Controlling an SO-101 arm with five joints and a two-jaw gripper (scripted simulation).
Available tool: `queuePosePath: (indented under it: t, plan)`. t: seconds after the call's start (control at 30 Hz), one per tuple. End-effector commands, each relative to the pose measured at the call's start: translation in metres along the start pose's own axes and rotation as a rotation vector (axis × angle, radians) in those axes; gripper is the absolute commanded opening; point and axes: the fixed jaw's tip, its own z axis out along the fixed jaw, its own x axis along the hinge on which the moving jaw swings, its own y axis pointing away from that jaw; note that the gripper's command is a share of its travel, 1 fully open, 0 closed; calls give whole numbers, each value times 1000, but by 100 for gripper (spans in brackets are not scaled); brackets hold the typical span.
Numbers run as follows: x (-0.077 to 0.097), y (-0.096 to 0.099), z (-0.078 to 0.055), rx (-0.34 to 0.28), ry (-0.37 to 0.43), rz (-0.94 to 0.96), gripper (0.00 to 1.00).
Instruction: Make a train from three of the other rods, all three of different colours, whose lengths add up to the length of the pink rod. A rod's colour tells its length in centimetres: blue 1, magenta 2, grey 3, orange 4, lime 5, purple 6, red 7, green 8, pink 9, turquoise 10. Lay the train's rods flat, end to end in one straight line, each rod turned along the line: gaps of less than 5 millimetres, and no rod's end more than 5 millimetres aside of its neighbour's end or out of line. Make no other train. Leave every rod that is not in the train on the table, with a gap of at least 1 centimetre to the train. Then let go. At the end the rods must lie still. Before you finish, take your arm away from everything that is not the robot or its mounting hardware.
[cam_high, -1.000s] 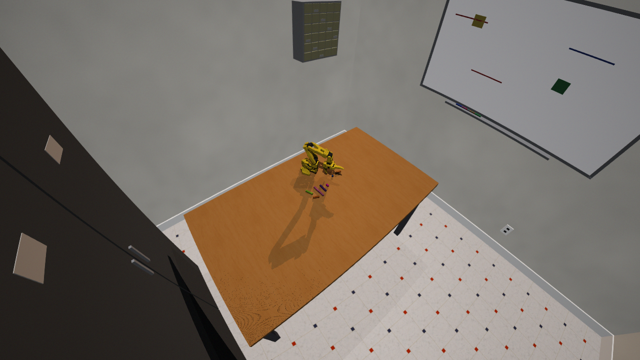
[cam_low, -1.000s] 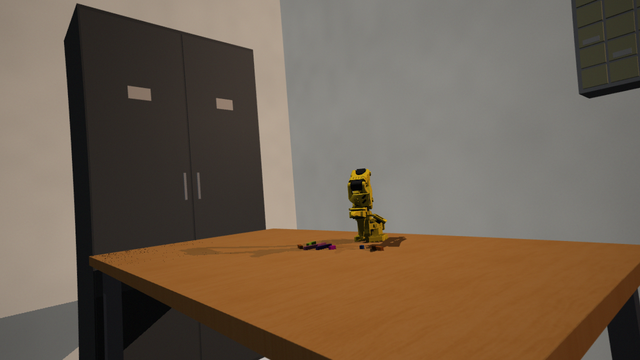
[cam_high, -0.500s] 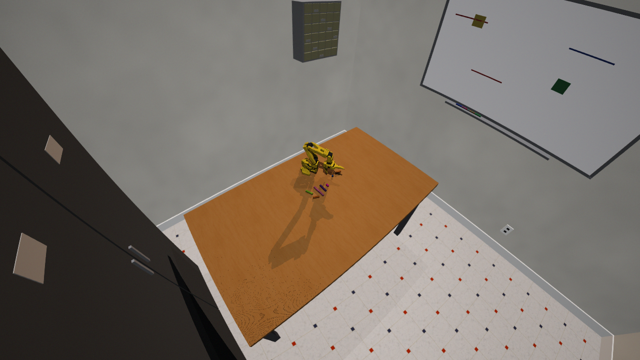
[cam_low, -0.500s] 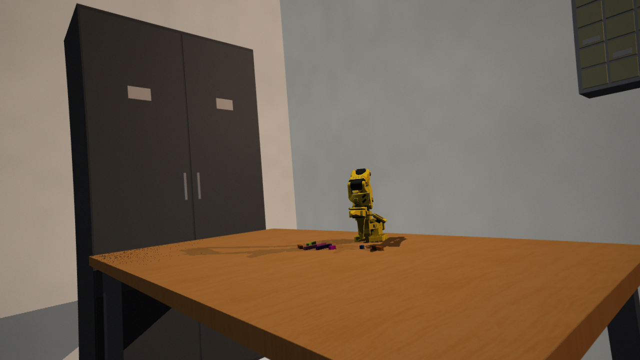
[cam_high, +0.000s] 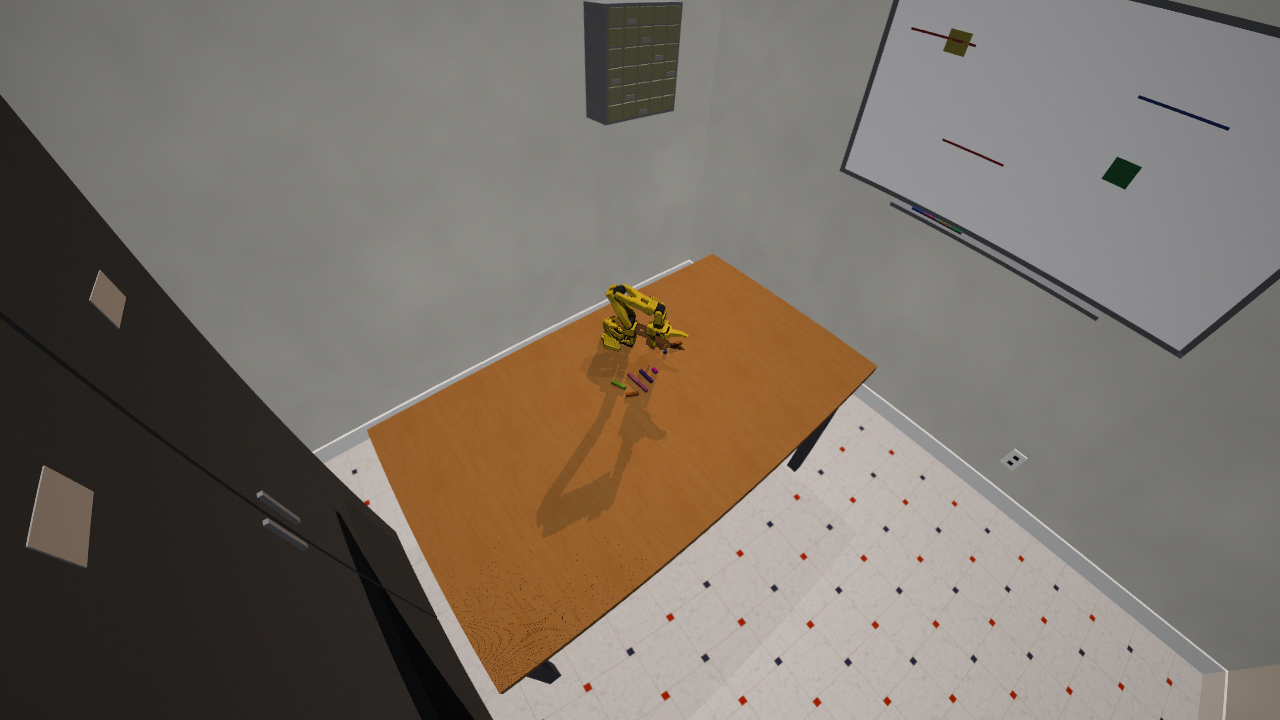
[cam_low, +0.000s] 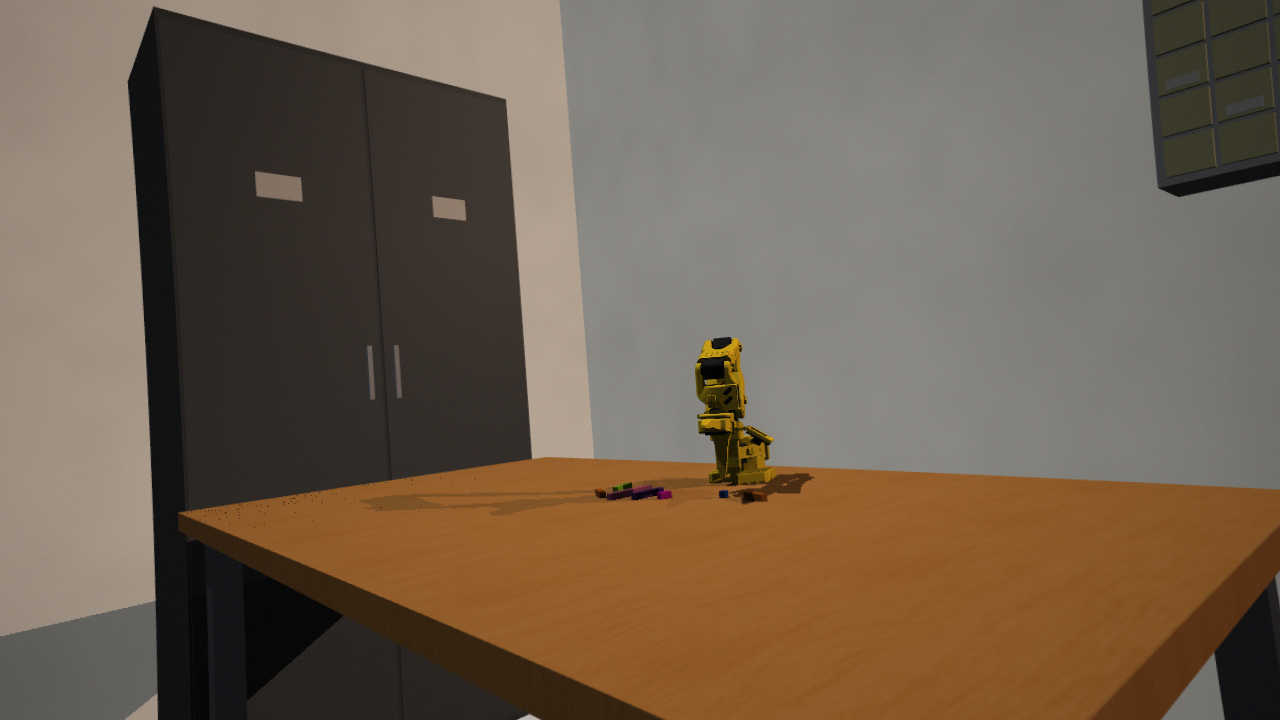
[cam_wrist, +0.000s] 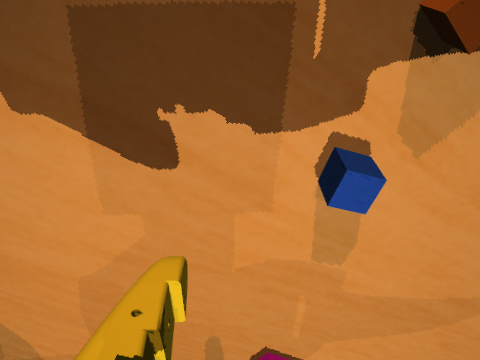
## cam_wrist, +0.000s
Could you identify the orange rod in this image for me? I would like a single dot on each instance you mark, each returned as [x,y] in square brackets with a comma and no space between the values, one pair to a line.
[457,22]

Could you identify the magenta rod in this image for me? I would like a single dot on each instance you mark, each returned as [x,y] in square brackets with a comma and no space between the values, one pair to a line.
[270,356]

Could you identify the dark blue cube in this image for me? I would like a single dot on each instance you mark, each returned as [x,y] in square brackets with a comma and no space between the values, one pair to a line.
[350,181]

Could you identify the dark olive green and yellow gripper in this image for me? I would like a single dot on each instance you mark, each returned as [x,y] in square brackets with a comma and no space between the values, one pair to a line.
[141,325]

